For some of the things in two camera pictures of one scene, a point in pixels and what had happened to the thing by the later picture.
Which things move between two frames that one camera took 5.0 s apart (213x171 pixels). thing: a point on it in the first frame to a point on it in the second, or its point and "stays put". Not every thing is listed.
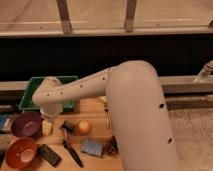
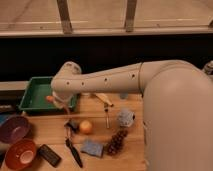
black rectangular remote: [49, 155] stays put
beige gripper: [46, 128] to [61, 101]
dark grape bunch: [112, 148] stays put
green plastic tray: [35, 81] stays put
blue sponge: [88, 147] stays put
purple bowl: [26, 124] to [13, 128]
